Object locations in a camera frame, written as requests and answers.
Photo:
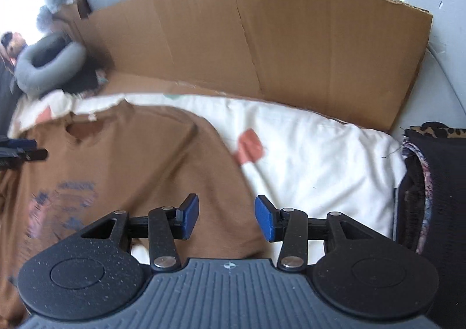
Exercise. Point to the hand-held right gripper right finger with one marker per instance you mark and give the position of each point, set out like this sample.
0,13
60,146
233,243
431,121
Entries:
265,219

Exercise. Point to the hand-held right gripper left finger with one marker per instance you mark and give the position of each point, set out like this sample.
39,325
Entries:
191,216

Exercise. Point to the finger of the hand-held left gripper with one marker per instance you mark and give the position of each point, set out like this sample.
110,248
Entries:
29,155
18,143

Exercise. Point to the brown t-shirt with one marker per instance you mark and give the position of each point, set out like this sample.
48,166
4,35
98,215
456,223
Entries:
145,154

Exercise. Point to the dark grey pillow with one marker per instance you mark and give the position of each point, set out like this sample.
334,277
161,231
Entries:
7,103

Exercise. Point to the cream printed blanket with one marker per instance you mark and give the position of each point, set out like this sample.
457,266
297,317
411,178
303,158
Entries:
327,168

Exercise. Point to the grey neck pillow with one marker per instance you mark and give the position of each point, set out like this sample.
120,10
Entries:
54,70

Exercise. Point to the black flat cloth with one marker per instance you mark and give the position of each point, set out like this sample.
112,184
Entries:
83,81

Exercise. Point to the teddy bear toy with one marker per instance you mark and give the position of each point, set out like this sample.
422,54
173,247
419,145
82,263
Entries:
12,46

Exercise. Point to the folded cardboard sheet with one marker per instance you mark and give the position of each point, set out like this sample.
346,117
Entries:
255,41

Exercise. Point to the black knitted garment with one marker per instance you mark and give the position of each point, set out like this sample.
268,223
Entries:
444,205

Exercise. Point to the leopard print cloth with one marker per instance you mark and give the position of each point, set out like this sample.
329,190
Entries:
437,132

